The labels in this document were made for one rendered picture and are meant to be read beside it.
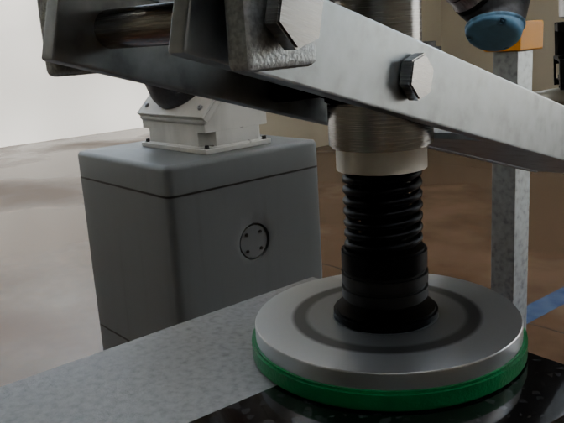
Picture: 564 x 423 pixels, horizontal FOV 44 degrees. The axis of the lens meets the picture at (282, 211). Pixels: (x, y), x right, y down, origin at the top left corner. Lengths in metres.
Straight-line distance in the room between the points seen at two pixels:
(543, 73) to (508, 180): 5.68
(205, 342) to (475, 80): 0.31
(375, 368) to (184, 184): 0.93
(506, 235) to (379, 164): 1.71
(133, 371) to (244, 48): 0.34
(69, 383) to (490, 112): 0.39
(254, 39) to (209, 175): 1.10
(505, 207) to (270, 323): 1.67
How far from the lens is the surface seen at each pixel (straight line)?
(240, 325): 0.65
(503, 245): 2.23
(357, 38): 0.42
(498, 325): 0.57
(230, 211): 1.45
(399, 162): 0.52
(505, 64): 2.14
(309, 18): 0.33
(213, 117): 1.47
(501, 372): 0.53
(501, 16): 1.21
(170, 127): 1.56
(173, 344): 0.62
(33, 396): 0.58
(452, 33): 8.41
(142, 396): 0.54
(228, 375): 0.56
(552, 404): 0.52
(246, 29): 0.32
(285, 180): 1.53
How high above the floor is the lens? 1.07
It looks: 14 degrees down
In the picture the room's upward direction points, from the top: 4 degrees counter-clockwise
